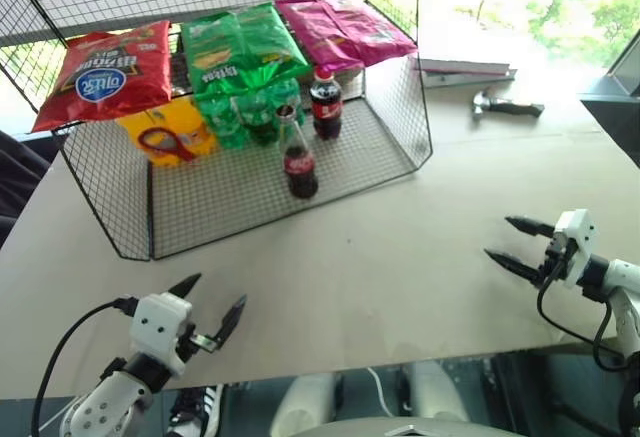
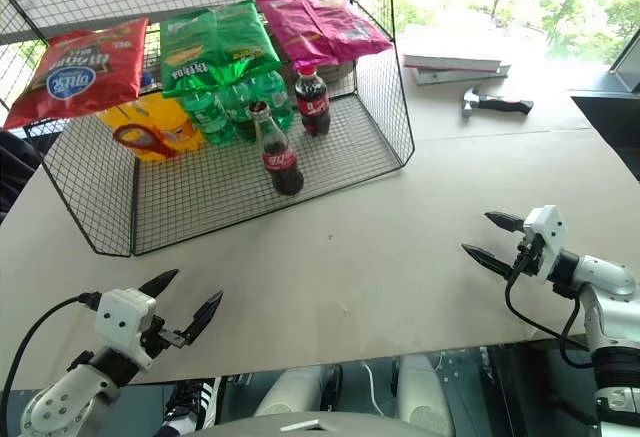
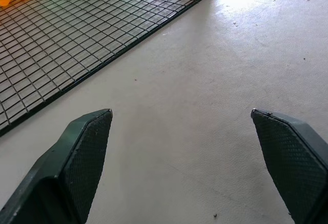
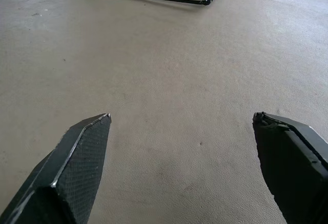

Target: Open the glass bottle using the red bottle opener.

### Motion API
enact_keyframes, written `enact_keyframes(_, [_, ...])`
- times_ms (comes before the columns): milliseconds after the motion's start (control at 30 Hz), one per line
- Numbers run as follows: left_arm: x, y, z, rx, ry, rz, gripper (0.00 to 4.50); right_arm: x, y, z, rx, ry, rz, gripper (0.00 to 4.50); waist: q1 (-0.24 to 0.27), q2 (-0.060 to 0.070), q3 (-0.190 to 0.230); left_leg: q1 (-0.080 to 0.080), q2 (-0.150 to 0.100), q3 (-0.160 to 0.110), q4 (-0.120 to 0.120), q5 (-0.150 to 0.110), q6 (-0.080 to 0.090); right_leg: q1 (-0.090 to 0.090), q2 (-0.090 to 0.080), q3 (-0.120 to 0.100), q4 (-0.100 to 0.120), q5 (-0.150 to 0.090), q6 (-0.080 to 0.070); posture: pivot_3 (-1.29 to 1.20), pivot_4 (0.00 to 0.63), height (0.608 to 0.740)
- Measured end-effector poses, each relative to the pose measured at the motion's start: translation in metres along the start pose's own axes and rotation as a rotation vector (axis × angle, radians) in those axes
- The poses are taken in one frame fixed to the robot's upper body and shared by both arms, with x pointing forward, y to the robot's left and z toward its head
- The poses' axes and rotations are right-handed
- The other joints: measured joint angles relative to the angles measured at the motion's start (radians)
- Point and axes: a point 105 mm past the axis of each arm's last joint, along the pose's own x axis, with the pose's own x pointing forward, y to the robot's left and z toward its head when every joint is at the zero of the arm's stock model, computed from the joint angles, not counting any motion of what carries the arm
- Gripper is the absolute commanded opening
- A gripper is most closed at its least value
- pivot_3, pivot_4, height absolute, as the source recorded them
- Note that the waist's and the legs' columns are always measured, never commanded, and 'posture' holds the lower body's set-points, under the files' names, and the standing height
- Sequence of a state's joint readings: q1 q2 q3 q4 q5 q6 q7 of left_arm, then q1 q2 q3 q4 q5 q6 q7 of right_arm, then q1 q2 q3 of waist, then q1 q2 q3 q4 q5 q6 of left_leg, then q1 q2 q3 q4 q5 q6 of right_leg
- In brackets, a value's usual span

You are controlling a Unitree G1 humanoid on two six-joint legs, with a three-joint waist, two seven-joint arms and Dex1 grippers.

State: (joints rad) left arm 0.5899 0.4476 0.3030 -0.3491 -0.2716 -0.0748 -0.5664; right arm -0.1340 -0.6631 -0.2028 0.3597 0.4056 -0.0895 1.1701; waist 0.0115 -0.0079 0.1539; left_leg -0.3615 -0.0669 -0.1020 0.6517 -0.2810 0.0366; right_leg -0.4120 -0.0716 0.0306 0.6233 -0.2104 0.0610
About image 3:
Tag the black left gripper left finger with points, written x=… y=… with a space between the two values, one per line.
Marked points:
x=77 y=172

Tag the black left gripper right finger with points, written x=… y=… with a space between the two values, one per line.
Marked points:
x=289 y=162

